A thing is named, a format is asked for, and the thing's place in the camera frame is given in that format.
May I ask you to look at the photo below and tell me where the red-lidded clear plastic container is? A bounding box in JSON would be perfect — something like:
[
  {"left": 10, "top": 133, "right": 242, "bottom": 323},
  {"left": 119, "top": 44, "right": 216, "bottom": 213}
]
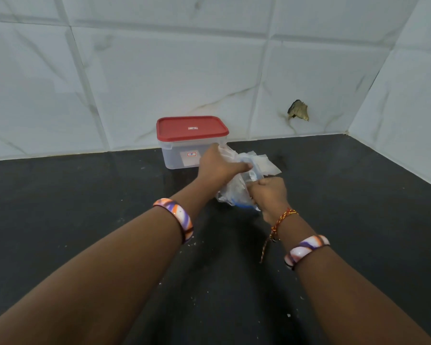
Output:
[{"left": 159, "top": 136, "right": 227, "bottom": 170}]

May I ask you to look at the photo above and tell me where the person's right hand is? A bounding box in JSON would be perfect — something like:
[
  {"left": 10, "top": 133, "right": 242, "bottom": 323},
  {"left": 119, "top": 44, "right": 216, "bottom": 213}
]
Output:
[{"left": 247, "top": 176, "right": 290, "bottom": 225}]

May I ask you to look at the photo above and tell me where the orange purple white bangle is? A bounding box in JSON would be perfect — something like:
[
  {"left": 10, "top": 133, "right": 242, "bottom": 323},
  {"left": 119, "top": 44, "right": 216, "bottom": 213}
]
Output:
[
  {"left": 153, "top": 197, "right": 194, "bottom": 244},
  {"left": 284, "top": 234, "right": 330, "bottom": 271}
]

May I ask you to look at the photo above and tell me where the person's left forearm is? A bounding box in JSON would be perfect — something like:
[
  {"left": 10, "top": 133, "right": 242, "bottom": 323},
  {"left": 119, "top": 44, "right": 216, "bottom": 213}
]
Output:
[{"left": 0, "top": 177, "right": 216, "bottom": 345}]

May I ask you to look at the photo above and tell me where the person's right forearm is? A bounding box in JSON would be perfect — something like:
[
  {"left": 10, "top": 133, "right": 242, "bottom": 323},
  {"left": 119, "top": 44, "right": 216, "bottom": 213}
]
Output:
[{"left": 272, "top": 208, "right": 431, "bottom": 345}]

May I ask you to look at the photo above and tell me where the red yellow thread bracelet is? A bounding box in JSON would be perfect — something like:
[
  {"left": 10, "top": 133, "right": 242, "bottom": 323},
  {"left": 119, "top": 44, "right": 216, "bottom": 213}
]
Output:
[{"left": 260, "top": 208, "right": 299, "bottom": 264}]

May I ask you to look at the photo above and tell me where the large clear blue-zip bag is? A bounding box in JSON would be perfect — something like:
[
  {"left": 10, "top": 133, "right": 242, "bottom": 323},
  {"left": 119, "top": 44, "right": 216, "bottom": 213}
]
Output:
[{"left": 215, "top": 143, "right": 265, "bottom": 211}]

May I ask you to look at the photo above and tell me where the person's left hand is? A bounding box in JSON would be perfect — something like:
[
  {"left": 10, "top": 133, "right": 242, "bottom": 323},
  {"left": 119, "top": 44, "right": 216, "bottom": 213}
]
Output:
[{"left": 197, "top": 143, "right": 254, "bottom": 193}]

